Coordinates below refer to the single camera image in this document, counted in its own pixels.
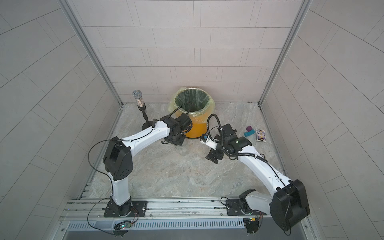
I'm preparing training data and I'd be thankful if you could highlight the purple card pack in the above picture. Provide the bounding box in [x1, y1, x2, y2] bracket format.
[256, 130, 267, 142]

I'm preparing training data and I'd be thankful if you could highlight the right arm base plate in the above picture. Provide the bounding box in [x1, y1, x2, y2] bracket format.
[221, 198, 266, 216]

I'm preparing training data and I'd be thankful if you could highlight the aluminium mounting rail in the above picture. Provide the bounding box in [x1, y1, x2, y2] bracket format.
[61, 196, 310, 222]

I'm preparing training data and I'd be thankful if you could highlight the controller board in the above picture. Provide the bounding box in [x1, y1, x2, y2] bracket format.
[243, 218, 260, 234]
[113, 221, 132, 237]

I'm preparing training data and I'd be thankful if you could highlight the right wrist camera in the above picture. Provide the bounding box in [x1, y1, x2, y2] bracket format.
[200, 134, 220, 150]

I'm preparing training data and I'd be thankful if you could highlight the right controller board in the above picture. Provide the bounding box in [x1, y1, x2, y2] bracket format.
[243, 218, 260, 234]

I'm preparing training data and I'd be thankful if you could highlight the orange trash bin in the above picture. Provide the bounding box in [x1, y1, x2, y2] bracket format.
[176, 87, 210, 139]

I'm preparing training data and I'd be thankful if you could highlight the left controller board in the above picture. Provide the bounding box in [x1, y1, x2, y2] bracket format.
[113, 221, 132, 237]

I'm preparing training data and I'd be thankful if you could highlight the black stand with shaker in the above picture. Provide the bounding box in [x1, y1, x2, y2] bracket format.
[132, 90, 155, 130]

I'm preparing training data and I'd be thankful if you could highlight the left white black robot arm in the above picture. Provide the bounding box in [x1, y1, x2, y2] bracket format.
[102, 101, 193, 218]

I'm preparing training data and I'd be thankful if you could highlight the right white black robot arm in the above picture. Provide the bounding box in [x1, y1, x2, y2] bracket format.
[200, 123, 310, 236]

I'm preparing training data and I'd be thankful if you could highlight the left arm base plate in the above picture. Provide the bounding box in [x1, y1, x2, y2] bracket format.
[103, 200, 148, 218]

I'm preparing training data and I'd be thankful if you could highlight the teal block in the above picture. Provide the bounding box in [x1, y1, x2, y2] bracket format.
[244, 130, 256, 137]

